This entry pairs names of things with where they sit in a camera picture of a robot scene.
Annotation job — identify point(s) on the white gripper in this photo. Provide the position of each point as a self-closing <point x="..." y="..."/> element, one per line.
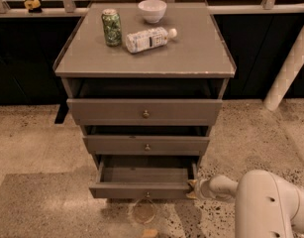
<point x="202" y="188"/>

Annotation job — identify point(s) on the grey bottom drawer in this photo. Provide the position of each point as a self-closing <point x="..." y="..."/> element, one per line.
<point x="137" y="177"/>

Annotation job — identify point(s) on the grey drawer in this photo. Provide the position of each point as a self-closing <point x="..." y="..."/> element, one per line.
<point x="137" y="177"/>
<point x="145" y="112"/>
<point x="146" y="145"/>

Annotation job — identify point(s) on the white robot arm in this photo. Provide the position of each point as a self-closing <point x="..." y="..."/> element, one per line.
<point x="266" y="205"/>

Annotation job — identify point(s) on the grey middle drawer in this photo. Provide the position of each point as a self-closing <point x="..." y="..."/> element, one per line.
<point x="146" y="145"/>

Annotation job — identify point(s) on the grey top drawer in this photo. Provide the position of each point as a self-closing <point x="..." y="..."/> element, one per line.
<point x="145" y="112"/>

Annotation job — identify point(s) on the grey drawer cabinet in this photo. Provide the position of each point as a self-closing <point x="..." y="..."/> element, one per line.
<point x="196" y="65"/>

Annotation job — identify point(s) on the round metal floor plate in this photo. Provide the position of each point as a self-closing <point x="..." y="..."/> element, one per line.
<point x="142" y="211"/>

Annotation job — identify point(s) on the white diagonal pillar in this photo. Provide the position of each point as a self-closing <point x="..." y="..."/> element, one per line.
<point x="288" y="72"/>

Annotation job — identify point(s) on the clear plastic water bottle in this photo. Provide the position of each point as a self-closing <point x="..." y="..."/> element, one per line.
<point x="149" y="39"/>

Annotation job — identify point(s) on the white ceramic bowl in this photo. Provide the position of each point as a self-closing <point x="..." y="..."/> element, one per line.
<point x="152" y="10"/>

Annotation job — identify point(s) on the green soda can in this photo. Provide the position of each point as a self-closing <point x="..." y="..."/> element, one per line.
<point x="112" y="27"/>

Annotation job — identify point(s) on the yellow black object on ledge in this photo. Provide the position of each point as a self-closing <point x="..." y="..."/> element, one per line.
<point x="33" y="6"/>

